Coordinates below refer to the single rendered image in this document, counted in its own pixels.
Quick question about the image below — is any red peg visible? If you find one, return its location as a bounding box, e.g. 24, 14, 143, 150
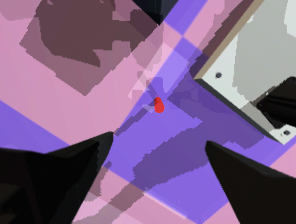
154, 97, 165, 113

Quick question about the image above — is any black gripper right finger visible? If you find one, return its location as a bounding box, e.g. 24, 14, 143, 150
205, 140, 296, 224

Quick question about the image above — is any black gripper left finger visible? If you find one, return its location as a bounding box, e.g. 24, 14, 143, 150
0, 131, 113, 224

